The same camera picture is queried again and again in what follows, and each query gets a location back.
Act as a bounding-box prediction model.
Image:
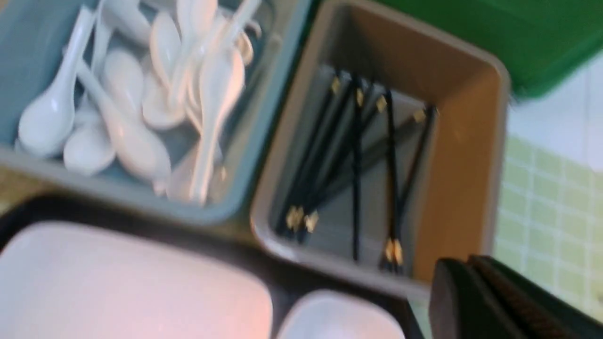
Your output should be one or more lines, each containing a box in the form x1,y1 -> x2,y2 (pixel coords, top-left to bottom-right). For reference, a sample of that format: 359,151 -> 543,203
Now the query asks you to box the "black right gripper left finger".
429,258 -> 514,339

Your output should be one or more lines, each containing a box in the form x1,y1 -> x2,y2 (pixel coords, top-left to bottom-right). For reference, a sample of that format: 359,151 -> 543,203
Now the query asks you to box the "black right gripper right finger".
467,255 -> 603,339

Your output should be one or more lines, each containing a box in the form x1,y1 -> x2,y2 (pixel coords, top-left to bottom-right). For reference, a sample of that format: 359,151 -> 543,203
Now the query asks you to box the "white square rice plate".
0,220 -> 273,339

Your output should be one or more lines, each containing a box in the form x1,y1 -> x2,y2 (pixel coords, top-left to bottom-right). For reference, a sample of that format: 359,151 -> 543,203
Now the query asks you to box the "white small bowl on tray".
276,290 -> 406,339

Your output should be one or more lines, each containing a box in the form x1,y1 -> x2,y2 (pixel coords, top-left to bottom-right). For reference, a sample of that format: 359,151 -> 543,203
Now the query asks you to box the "brown plastic chopstick bin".
250,0 -> 510,301

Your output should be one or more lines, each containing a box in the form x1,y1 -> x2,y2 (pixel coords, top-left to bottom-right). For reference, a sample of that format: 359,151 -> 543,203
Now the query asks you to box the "black plastic serving tray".
0,194 -> 424,339

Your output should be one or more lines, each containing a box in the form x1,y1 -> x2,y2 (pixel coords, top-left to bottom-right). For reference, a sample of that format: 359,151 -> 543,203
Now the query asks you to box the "black chopstick gold band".
276,69 -> 341,237

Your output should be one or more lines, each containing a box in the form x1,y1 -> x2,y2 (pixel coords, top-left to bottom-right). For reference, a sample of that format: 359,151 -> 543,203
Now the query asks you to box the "black chopstick crossing diagonal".
304,105 -> 438,210

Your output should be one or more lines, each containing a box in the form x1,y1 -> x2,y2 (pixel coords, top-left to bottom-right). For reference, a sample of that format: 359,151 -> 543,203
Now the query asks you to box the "green backdrop cloth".
383,0 -> 603,98

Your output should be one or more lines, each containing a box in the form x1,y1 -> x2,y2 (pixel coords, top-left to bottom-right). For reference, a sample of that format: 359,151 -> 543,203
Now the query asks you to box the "white soup spoon front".
77,59 -> 171,182

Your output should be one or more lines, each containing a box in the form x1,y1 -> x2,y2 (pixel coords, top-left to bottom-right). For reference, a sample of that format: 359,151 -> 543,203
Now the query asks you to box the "white ceramic soup spoon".
17,6 -> 95,158

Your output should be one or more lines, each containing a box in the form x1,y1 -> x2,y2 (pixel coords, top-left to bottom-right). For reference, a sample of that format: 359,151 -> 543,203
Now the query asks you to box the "blue plastic spoon bin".
1,0 -> 312,225

